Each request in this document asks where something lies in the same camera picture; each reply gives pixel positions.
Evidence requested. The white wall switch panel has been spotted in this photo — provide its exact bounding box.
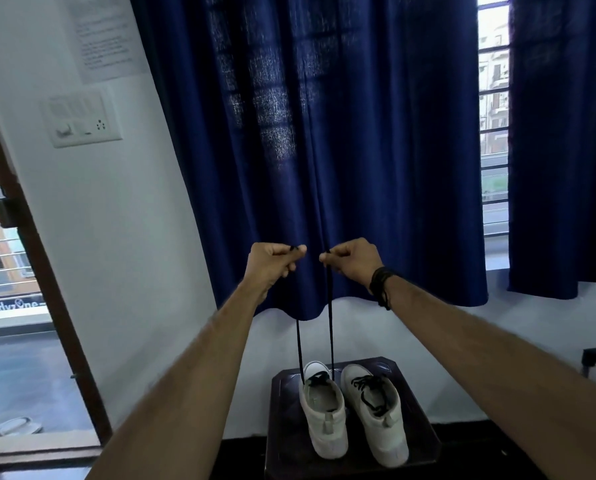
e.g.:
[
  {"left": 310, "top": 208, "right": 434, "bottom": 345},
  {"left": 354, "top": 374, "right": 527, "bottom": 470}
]
[{"left": 40, "top": 90, "right": 123, "bottom": 149}]

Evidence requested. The white paper notice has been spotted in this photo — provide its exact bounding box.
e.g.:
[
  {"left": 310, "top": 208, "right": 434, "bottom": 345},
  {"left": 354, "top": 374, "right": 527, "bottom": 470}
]
[{"left": 63, "top": 0, "right": 151, "bottom": 85}]

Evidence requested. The metal balcony railing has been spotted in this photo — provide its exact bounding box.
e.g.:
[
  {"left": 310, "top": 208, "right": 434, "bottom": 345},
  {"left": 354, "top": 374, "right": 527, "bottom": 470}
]
[{"left": 0, "top": 220, "right": 41, "bottom": 303}]

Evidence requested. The barred window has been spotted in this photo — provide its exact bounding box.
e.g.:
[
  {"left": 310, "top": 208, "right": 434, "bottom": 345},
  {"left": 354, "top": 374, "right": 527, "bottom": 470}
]
[{"left": 477, "top": 0, "right": 512, "bottom": 271}]

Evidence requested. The black wrist band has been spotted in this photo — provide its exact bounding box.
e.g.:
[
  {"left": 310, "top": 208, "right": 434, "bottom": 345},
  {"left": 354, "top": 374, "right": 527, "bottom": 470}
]
[{"left": 369, "top": 266, "right": 396, "bottom": 311}]

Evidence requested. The person's left forearm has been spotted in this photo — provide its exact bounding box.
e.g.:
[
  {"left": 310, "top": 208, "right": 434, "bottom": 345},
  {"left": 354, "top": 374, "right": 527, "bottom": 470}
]
[{"left": 86, "top": 281, "right": 269, "bottom": 480}]

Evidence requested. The person's left hand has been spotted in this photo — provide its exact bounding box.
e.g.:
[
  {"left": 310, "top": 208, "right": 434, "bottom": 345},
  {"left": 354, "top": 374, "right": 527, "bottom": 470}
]
[{"left": 242, "top": 242, "right": 308, "bottom": 291}]

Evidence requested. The narrow dark blue curtain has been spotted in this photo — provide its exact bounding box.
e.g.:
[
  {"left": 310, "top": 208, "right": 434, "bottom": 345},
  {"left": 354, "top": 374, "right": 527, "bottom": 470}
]
[{"left": 507, "top": 0, "right": 596, "bottom": 300}]

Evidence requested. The grey sandal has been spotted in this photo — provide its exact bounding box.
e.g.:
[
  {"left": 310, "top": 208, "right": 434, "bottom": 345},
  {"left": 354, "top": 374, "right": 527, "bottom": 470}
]
[{"left": 0, "top": 416, "right": 44, "bottom": 438}]

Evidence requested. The person's right forearm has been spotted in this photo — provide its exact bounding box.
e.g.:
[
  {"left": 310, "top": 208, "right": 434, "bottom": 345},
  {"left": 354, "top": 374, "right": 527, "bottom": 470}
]
[{"left": 378, "top": 272, "right": 596, "bottom": 480}]

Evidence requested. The brown wooden door frame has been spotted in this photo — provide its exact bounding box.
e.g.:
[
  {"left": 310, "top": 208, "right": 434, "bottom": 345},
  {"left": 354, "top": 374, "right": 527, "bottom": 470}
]
[{"left": 0, "top": 70, "right": 113, "bottom": 468}]

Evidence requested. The white sneaker with tied lace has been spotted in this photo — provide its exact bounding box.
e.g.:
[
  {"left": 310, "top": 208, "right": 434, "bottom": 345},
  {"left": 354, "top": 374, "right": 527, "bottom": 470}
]
[{"left": 340, "top": 364, "right": 410, "bottom": 468}]

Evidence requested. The dark wooden stool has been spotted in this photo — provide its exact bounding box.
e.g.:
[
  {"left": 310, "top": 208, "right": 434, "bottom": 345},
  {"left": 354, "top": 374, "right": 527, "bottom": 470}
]
[{"left": 264, "top": 357, "right": 444, "bottom": 480}]

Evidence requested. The wide dark blue curtain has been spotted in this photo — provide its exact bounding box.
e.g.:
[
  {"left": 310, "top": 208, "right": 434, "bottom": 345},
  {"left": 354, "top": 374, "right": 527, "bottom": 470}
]
[{"left": 129, "top": 0, "right": 489, "bottom": 321}]

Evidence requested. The black shoelace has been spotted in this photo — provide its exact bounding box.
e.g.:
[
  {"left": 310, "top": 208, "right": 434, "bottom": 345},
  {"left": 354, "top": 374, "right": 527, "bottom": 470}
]
[{"left": 289, "top": 246, "right": 336, "bottom": 390}]

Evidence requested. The white sneaker with loose lace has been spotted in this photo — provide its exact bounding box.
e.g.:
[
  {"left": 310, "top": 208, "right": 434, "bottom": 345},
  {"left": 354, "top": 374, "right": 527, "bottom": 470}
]
[{"left": 298, "top": 361, "right": 350, "bottom": 460}]

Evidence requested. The person's right hand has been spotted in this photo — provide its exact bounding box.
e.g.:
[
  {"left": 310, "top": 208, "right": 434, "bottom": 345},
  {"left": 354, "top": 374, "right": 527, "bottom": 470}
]
[{"left": 319, "top": 238, "right": 385, "bottom": 290}]

